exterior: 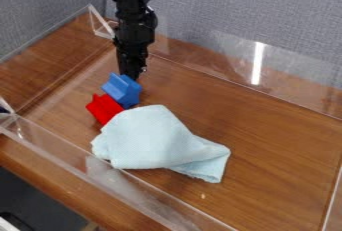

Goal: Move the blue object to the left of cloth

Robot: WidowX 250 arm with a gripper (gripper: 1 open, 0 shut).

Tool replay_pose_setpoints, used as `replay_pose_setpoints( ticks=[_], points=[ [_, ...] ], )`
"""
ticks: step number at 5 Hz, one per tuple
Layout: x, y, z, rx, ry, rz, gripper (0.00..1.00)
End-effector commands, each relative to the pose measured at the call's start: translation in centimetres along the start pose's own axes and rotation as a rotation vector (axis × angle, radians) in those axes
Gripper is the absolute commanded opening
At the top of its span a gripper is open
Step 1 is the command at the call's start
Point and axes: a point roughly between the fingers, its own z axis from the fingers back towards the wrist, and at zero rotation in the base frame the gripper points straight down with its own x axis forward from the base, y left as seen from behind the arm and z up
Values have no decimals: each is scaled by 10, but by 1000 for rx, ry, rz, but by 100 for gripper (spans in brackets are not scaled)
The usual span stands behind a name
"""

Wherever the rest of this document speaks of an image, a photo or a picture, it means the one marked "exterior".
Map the red plastic block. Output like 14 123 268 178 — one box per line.
85 94 124 125

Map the light blue cloth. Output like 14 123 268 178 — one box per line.
90 105 231 183

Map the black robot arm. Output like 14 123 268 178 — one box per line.
112 0 157 80

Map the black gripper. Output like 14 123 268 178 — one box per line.
113 6 157 80

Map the clear acrylic corner bracket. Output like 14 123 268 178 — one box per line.
88 5 116 40

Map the blue plastic block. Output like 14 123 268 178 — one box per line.
101 73 141 109

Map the clear acrylic enclosure wall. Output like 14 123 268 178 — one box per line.
0 7 342 231

